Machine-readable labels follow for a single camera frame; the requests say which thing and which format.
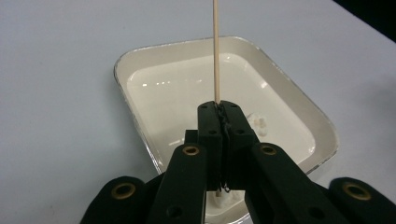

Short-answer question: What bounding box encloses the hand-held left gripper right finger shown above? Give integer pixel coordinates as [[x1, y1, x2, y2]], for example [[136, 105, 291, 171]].
[[221, 99, 351, 224]]

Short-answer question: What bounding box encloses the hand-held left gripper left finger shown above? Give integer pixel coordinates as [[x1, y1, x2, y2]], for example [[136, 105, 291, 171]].
[[145, 100, 224, 224]]

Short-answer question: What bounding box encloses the small white marshmallow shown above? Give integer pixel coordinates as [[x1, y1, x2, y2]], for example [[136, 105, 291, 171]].
[[247, 112, 269, 137]]

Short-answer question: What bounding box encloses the white square tray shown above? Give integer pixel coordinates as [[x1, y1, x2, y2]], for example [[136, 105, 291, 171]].
[[113, 35, 340, 224]]

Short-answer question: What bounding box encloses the thin wooden skewer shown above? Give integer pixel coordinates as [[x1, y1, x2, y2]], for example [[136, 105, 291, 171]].
[[212, 0, 223, 199]]

